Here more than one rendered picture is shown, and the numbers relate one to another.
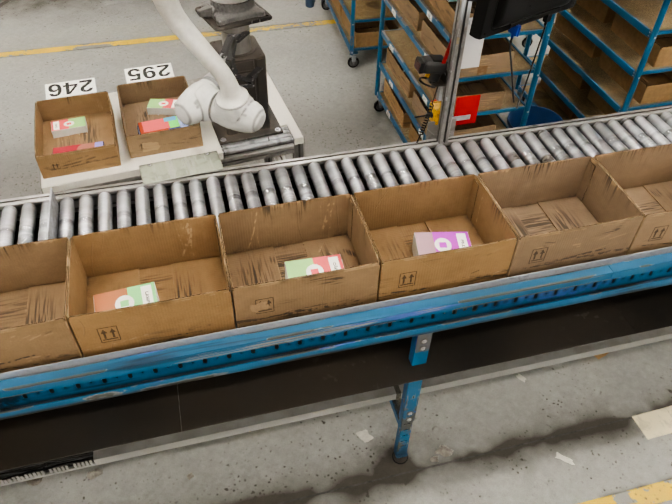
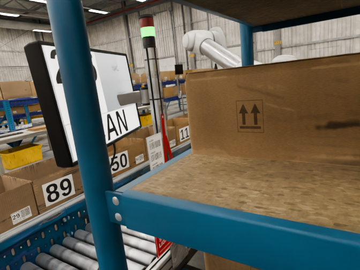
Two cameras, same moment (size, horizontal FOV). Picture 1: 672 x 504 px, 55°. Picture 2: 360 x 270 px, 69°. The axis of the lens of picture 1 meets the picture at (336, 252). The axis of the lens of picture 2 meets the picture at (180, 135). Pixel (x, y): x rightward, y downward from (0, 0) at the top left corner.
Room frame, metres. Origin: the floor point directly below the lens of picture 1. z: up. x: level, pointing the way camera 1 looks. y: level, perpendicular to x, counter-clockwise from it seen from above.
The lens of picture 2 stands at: (2.95, -1.01, 1.44)
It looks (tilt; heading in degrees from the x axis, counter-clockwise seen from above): 12 degrees down; 139
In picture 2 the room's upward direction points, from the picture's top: 6 degrees counter-clockwise
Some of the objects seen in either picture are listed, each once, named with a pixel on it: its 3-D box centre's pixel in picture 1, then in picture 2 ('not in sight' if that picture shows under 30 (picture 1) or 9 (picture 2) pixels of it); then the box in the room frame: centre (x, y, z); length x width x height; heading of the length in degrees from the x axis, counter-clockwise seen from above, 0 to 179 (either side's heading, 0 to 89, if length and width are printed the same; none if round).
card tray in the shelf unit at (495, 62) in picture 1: (465, 44); not in sight; (2.87, -0.59, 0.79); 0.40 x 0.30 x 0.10; 17
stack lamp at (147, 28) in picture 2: not in sight; (147, 28); (2.15, -0.42, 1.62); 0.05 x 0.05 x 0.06
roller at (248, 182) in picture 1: (257, 218); not in sight; (1.67, 0.28, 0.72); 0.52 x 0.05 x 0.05; 16
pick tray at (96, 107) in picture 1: (77, 132); not in sight; (2.05, 1.02, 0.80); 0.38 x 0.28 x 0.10; 19
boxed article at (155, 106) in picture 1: (164, 107); not in sight; (2.29, 0.73, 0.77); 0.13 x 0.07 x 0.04; 90
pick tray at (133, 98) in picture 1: (158, 114); not in sight; (2.19, 0.73, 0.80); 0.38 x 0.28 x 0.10; 19
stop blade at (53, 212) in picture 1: (51, 241); not in sight; (1.49, 0.94, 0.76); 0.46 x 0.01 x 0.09; 16
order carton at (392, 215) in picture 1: (429, 236); (110, 157); (1.35, -0.27, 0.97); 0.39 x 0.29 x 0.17; 106
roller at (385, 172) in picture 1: (397, 196); not in sight; (1.81, -0.22, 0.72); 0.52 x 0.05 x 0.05; 16
